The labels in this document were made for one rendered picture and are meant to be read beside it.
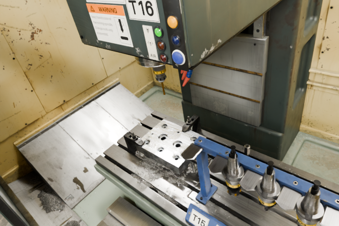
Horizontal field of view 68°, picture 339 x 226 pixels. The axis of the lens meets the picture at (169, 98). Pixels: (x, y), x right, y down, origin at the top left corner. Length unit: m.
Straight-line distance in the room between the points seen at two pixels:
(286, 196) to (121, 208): 0.88
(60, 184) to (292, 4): 1.56
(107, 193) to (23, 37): 1.06
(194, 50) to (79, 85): 1.50
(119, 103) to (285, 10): 1.38
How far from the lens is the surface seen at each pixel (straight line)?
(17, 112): 1.84
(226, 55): 1.30
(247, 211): 1.14
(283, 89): 1.32
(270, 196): 0.79
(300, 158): 1.78
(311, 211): 0.78
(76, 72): 1.94
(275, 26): 1.20
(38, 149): 1.90
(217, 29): 0.62
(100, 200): 1.65
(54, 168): 1.81
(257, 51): 1.21
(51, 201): 1.75
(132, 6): 0.61
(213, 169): 0.85
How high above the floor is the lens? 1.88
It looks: 34 degrees down
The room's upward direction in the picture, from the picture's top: 11 degrees counter-clockwise
